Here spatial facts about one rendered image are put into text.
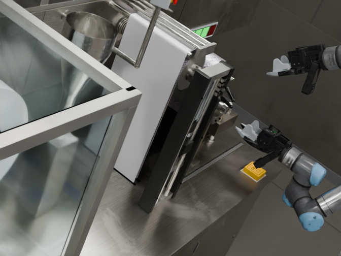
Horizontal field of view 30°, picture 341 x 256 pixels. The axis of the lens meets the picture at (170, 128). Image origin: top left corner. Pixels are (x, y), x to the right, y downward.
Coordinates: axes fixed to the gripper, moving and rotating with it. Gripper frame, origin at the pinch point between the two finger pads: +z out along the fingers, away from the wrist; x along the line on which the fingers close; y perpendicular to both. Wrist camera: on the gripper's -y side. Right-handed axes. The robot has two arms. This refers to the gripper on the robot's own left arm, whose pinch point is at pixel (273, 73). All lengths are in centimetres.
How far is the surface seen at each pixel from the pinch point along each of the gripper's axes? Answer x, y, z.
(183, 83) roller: 27.6, 5.1, 18.3
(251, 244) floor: -97, -108, 84
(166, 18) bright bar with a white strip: 26.1, 26.9, 20.4
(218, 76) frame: 36.5, 6.7, -0.7
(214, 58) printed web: 2.6, 9.1, 20.2
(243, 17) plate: -78, 19, 49
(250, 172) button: -11.8, -38.9, 24.1
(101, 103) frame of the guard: 109, 14, -18
